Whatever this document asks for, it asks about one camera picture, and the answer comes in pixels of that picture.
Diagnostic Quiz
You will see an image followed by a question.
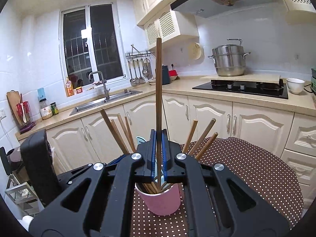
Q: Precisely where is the hanging steel spatula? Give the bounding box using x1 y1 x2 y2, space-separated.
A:
138 59 146 84

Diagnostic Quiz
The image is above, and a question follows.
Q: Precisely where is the black electric kettle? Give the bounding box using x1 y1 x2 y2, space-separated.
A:
162 65 171 84

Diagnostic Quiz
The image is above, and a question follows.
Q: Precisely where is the long brown chopstick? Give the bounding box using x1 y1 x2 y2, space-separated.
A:
155 37 163 193

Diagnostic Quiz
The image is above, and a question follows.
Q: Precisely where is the hanging steel ladle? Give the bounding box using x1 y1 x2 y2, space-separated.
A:
128 60 136 84

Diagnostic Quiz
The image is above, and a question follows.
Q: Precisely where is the beige board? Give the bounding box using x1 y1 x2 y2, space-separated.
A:
200 73 281 86

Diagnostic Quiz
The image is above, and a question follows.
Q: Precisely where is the black gas cooktop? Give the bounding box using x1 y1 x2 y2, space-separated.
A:
192 79 289 100

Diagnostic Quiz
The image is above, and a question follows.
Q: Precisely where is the wooden cutting board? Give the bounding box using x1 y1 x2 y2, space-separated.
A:
7 90 24 126

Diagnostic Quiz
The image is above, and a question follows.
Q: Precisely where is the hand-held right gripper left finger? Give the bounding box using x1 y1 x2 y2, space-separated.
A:
28 129 157 237

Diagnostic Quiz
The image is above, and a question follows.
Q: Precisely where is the glass jar with black lid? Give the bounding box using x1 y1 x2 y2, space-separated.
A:
39 98 53 120

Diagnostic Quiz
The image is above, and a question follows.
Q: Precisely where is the steel steamer pot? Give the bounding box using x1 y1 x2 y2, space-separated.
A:
208 39 251 77

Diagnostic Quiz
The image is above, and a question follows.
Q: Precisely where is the kitchen window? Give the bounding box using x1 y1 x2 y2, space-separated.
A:
59 3 124 84

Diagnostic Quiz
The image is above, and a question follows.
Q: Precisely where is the red utensil holder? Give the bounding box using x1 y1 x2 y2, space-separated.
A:
16 101 31 129

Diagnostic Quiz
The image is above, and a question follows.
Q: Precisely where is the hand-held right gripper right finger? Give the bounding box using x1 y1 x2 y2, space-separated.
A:
162 128 290 237

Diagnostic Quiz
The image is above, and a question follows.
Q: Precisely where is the wall utensil rack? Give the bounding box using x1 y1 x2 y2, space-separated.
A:
125 44 151 59

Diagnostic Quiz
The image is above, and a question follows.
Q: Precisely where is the metal and glass shelf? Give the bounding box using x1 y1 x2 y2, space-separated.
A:
5 173 41 215

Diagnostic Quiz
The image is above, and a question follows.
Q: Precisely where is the pink cup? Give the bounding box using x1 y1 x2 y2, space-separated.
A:
134 181 182 216

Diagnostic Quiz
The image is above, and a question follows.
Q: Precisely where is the small lattice door cabinet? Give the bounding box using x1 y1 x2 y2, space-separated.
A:
144 5 200 50

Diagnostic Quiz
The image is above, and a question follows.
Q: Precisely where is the steel kitchen faucet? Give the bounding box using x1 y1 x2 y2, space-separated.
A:
88 71 111 100

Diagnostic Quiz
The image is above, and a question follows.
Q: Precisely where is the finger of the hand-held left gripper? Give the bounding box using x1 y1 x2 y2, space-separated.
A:
57 163 94 195
107 154 131 166

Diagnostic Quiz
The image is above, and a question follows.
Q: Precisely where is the stainless steel sink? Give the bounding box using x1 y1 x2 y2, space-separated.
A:
70 89 143 116

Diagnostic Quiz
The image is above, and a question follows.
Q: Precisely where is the purple tray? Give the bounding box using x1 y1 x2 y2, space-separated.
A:
19 122 36 134

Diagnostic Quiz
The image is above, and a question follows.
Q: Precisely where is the bunch of wooden chopsticks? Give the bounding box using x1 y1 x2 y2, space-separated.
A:
100 108 219 194

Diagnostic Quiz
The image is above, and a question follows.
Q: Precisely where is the orange dish soap bottle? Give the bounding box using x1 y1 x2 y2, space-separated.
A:
65 77 74 97

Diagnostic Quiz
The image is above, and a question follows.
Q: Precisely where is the white bowl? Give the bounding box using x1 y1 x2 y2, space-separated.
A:
286 78 306 95

